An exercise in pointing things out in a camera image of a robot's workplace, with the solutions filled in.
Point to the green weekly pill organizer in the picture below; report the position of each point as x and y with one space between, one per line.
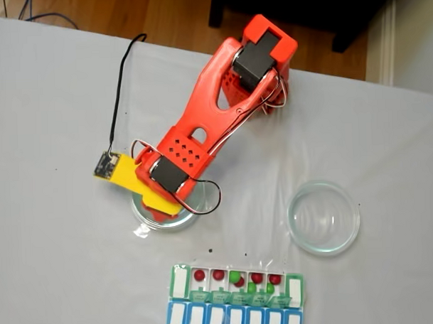
178 282

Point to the blue weekly pill organizer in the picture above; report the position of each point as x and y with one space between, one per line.
170 318

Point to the black camera circuit board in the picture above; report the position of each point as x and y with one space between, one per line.
104 164

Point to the green round pill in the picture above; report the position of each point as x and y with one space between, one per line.
251 287
270 288
234 275

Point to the clear glass bowl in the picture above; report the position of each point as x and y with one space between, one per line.
190 220
323 218

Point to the orange perforated base bracket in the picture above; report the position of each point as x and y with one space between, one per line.
235 90

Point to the white door trim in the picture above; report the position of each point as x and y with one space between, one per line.
388 42

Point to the dark wooden furniture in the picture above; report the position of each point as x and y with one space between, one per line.
339 8

